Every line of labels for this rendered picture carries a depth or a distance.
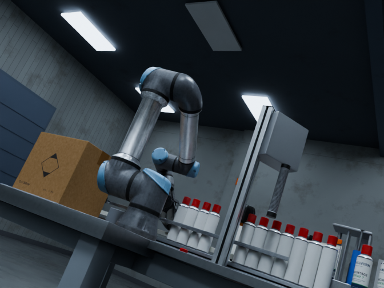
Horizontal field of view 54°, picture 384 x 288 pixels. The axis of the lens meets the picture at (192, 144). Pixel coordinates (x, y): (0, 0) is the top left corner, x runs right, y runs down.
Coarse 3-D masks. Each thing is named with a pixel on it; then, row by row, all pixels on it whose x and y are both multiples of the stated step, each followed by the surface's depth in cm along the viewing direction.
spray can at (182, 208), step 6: (186, 198) 166; (186, 204) 165; (180, 210) 163; (186, 210) 164; (180, 216) 162; (180, 222) 162; (174, 228) 161; (180, 228) 161; (168, 234) 161; (174, 234) 160; (174, 240) 159
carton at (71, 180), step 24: (48, 144) 160; (72, 144) 153; (24, 168) 159; (48, 168) 153; (72, 168) 147; (96, 168) 156; (48, 192) 147; (72, 192) 147; (96, 192) 158; (96, 216) 160
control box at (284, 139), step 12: (276, 120) 145; (288, 120) 148; (276, 132) 144; (288, 132) 147; (300, 132) 150; (264, 144) 144; (276, 144) 144; (288, 144) 146; (300, 144) 149; (264, 156) 143; (276, 156) 143; (288, 156) 146; (300, 156) 149; (276, 168) 151
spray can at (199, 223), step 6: (204, 204) 161; (210, 204) 161; (204, 210) 159; (198, 216) 159; (204, 216) 158; (198, 222) 157; (204, 222) 157; (198, 228) 156; (192, 234) 156; (198, 234) 156; (192, 240) 155; (198, 240) 155; (192, 246) 154
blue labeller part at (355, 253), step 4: (356, 252) 133; (360, 252) 133; (352, 256) 134; (356, 256) 132; (352, 260) 133; (356, 260) 132; (352, 264) 132; (352, 268) 131; (348, 272) 132; (352, 272) 131; (348, 276) 131; (352, 276) 130; (348, 280) 130
